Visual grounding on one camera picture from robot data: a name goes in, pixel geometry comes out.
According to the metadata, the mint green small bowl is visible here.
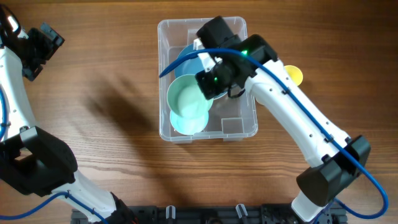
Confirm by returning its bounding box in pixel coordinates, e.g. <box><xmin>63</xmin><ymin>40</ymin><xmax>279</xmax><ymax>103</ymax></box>
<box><xmin>167</xmin><ymin>74</ymin><xmax>213</xmax><ymax>119</ymax></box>

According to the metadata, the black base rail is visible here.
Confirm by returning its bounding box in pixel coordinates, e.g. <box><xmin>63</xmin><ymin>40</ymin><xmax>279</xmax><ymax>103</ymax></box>
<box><xmin>70</xmin><ymin>203</ymin><xmax>348</xmax><ymax>224</ymax></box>

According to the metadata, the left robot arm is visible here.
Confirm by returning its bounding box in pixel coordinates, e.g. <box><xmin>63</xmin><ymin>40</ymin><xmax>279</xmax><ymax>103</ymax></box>
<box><xmin>1</xmin><ymin>4</ymin><xmax>138</xmax><ymax>223</ymax></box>

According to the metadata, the dark blue bowl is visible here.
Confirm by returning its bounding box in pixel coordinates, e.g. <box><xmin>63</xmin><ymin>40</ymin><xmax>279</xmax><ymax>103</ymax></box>
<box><xmin>174</xmin><ymin>53</ymin><xmax>216</xmax><ymax>99</ymax></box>

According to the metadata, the clear plastic storage container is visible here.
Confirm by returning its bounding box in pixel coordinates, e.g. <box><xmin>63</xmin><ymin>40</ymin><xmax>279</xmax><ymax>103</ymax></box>
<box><xmin>157</xmin><ymin>18</ymin><xmax>258</xmax><ymax>144</ymax></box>

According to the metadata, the light blue small bowl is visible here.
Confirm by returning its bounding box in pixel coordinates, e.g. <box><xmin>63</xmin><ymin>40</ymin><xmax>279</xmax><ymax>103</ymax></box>
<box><xmin>170</xmin><ymin>111</ymin><xmax>209</xmax><ymax>135</ymax></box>

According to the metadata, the left blue cable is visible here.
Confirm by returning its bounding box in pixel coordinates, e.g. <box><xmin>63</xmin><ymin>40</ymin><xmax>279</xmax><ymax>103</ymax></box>
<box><xmin>0</xmin><ymin>88</ymin><xmax>108</xmax><ymax>224</ymax></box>

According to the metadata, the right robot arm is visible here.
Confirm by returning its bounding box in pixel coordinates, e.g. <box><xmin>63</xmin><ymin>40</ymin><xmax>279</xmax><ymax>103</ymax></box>
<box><xmin>195</xmin><ymin>34</ymin><xmax>371</xmax><ymax>222</ymax></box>

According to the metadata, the yellow cup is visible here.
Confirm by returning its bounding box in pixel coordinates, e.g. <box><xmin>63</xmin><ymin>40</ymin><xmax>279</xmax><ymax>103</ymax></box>
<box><xmin>284</xmin><ymin>65</ymin><xmax>303</xmax><ymax>86</ymax></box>

